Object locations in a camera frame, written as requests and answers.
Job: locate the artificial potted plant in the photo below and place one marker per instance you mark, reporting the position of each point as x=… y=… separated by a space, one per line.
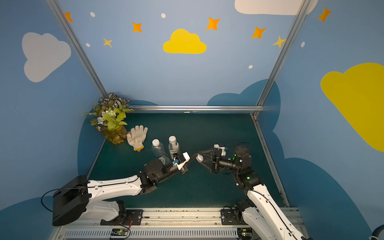
x=109 y=118

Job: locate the right circuit board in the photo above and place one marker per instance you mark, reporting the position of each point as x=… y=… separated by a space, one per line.
x=244 y=233

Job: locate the aluminium frame post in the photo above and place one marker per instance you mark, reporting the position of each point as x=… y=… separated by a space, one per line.
x=291 y=36
x=65 y=24

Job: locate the right aluminium frame post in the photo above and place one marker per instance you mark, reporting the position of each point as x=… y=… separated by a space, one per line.
x=291 y=36

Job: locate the tall clear labelled bottle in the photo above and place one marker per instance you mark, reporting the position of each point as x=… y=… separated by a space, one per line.
x=174 y=149

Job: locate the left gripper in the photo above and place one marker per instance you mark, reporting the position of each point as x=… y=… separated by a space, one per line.
x=183 y=165

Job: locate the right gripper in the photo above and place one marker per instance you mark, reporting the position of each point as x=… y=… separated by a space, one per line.
x=214 y=160

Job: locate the white bottle cap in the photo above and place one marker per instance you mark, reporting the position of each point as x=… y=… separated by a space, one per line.
x=172 y=139
x=155 y=142
x=200 y=158

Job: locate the table rail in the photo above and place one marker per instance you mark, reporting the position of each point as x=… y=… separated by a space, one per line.
x=95 y=159
x=270 y=160

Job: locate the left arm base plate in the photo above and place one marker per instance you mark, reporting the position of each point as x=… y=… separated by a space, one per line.
x=128 y=218

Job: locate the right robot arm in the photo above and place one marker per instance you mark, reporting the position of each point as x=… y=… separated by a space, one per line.
x=260 y=212

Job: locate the circuit board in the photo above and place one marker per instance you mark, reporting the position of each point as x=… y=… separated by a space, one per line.
x=244 y=233
x=119 y=234

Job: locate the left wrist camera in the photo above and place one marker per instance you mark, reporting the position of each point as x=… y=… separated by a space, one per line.
x=180 y=160

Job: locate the white knitted work glove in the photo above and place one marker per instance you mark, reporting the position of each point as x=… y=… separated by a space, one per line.
x=136 y=136

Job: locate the left circuit board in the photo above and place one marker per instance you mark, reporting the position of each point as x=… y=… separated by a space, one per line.
x=119 y=234

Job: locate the left side table rail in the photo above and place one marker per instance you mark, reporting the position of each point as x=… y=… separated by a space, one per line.
x=95 y=159

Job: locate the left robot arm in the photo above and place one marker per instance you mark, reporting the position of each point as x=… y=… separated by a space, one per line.
x=89 y=199

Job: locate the round clear plastic bottle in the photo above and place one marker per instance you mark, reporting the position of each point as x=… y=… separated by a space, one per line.
x=160 y=153

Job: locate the left aluminium frame post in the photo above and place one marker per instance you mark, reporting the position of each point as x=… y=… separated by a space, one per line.
x=65 y=24

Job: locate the aluminium back rail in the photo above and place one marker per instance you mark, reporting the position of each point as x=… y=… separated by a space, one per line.
x=154 y=108

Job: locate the right side table rail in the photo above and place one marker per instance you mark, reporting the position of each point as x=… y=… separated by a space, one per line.
x=270 y=160

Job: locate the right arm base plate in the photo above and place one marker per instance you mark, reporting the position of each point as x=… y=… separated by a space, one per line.
x=231 y=217

